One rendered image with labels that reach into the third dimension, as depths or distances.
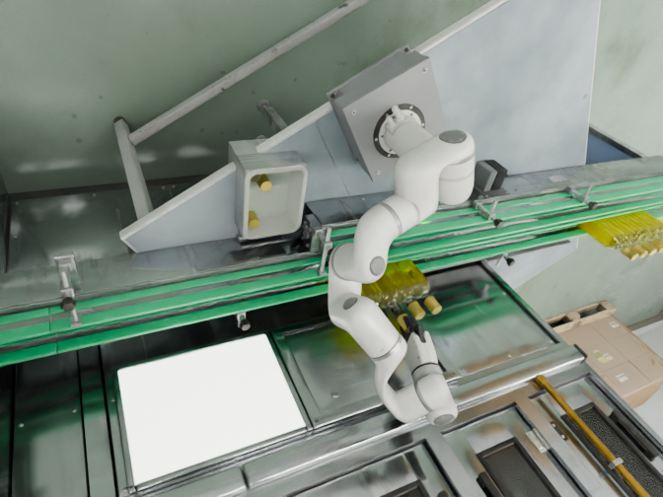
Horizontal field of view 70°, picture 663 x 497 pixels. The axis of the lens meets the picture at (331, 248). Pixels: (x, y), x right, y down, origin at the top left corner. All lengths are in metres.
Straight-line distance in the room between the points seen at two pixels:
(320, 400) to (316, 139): 0.71
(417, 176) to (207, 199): 0.62
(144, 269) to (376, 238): 0.67
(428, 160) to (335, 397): 0.67
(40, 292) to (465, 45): 1.30
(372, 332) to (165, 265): 0.63
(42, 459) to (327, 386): 0.68
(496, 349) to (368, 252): 0.81
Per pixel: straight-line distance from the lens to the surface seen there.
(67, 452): 1.33
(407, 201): 1.03
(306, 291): 1.43
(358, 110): 1.26
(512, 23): 1.60
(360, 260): 0.95
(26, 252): 1.82
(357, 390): 1.35
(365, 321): 0.99
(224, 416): 1.27
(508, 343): 1.69
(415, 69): 1.29
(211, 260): 1.37
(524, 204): 1.83
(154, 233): 1.39
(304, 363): 1.37
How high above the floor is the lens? 1.84
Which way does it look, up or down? 42 degrees down
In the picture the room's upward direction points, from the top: 146 degrees clockwise
